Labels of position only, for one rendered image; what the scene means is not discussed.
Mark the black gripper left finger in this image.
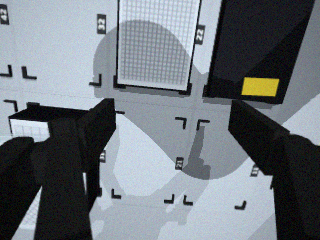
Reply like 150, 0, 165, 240
0, 98, 116, 240

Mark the grey deck plate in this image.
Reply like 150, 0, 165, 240
0, 0, 320, 240

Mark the white multi-well plate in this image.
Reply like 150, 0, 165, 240
116, 0, 202, 93

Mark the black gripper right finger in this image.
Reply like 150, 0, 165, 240
228, 100, 320, 240

